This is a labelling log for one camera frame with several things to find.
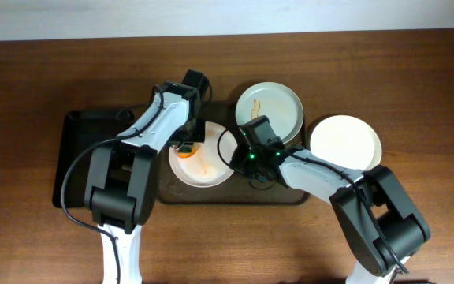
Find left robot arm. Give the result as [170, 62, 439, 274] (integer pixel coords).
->
[84, 70, 210, 283]

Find black rectangular tray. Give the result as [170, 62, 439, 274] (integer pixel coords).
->
[52, 109, 135, 208]

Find brown plastic serving tray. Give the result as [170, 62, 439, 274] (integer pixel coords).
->
[158, 101, 310, 206]

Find white plate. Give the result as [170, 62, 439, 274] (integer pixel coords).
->
[235, 82, 304, 143]
[168, 121, 234, 188]
[309, 115, 382, 170]

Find green and orange sponge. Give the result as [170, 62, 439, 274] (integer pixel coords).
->
[176, 145, 196, 159]

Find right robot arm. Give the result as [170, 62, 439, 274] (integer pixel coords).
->
[228, 116, 431, 283]

